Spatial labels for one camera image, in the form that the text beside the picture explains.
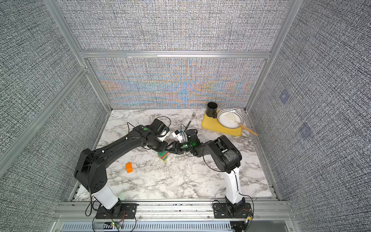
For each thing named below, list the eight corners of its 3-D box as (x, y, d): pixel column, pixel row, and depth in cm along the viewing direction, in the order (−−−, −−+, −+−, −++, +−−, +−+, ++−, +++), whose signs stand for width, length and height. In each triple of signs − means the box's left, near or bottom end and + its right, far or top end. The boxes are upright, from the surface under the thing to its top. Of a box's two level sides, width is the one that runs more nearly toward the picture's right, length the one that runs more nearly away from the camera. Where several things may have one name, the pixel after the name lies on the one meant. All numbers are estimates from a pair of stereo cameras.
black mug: (207, 118, 114) (208, 111, 108) (205, 108, 121) (206, 101, 115) (217, 118, 114) (218, 111, 108) (215, 108, 121) (216, 101, 115)
